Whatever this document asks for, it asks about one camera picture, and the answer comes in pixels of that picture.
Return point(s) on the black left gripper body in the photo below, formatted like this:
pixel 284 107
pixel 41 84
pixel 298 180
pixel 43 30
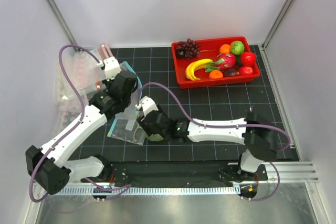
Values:
pixel 108 84

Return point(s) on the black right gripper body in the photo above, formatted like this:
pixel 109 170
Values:
pixel 149 131

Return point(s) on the green netted melon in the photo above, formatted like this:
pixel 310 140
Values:
pixel 140 132

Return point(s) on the clear zip bag blue zipper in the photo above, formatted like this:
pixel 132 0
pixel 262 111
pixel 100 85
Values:
pixel 130 113

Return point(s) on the clear zip bag white label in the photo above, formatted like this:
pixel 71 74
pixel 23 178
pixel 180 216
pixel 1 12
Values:
pixel 128 131

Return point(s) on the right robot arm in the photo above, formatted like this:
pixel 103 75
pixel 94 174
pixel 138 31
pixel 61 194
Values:
pixel 253 132

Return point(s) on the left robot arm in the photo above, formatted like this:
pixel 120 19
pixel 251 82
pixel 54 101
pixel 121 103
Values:
pixel 49 165

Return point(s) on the stack of pink zip bags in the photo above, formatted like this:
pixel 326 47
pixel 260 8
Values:
pixel 84 73

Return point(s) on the clear bag pink dots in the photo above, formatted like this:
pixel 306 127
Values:
pixel 67 112

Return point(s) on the yellow banana bunch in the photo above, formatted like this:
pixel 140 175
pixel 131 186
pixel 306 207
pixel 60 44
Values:
pixel 194 66

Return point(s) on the orange tangerine front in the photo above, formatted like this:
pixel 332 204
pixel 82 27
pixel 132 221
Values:
pixel 215 74

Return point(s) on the orange tangerine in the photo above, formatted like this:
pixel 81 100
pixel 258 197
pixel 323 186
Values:
pixel 224 49
pixel 215 74

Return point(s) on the purple grape bunch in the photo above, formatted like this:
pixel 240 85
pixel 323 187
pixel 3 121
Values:
pixel 187 49

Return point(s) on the pink dragon fruit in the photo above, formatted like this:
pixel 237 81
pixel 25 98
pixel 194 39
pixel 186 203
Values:
pixel 222 63

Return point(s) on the orange tangerine back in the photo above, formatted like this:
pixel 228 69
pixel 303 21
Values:
pixel 224 49

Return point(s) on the red apple small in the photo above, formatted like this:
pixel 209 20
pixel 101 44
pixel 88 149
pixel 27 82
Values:
pixel 245 71

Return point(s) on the green cabbage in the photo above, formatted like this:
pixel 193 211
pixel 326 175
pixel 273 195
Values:
pixel 237 48

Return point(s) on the red apple large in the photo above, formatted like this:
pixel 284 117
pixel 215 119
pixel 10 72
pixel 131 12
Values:
pixel 248 59

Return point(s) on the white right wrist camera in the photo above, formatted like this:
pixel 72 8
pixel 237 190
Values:
pixel 147 104

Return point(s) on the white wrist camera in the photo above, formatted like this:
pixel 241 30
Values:
pixel 147 104
pixel 110 68

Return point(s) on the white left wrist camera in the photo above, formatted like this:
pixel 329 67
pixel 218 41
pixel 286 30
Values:
pixel 110 68

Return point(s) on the aluminium slotted rail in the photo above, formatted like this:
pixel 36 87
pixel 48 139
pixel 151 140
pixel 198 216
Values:
pixel 91 190

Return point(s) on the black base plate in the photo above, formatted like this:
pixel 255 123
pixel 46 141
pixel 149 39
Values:
pixel 184 174

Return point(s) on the left aluminium corner post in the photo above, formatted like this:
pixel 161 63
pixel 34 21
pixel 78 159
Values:
pixel 61 21

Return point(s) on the aluminium corner post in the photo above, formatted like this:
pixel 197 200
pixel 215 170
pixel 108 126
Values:
pixel 278 21
pixel 61 21

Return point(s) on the right aluminium corner post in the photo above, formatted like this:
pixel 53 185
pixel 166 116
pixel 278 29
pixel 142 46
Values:
pixel 278 21

